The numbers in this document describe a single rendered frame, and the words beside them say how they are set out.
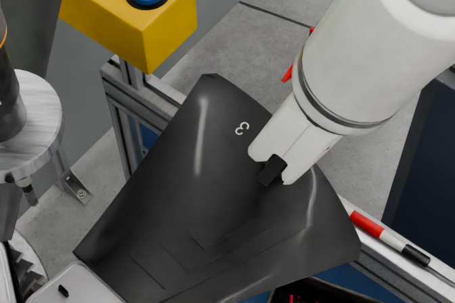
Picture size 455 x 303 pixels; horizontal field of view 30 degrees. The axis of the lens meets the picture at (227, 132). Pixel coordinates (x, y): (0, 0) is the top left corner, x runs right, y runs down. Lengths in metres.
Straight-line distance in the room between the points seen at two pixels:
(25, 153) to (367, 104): 0.23
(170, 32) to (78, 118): 0.98
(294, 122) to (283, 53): 1.71
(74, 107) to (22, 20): 1.34
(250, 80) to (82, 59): 0.56
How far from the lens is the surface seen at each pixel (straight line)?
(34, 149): 0.47
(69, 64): 1.86
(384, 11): 0.50
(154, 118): 1.23
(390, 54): 0.52
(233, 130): 0.80
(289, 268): 0.77
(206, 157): 0.79
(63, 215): 2.11
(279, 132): 0.65
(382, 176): 2.15
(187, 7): 1.06
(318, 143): 0.63
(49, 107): 0.48
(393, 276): 1.12
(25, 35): 0.63
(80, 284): 0.74
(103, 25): 1.06
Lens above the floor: 1.84
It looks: 57 degrees down
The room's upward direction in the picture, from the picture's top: 1 degrees counter-clockwise
